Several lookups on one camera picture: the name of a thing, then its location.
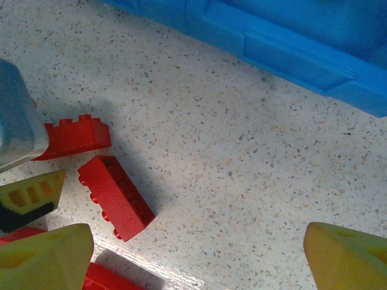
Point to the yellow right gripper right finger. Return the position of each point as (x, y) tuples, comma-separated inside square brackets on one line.
[(350, 262)]

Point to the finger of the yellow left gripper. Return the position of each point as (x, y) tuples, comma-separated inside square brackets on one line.
[(45, 181)]

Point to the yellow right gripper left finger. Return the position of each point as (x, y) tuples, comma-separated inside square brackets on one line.
[(45, 259)]

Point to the small red lego brick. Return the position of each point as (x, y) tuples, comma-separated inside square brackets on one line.
[(18, 235)]

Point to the blue three-compartment plastic bin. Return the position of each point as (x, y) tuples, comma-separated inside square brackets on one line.
[(272, 45)]

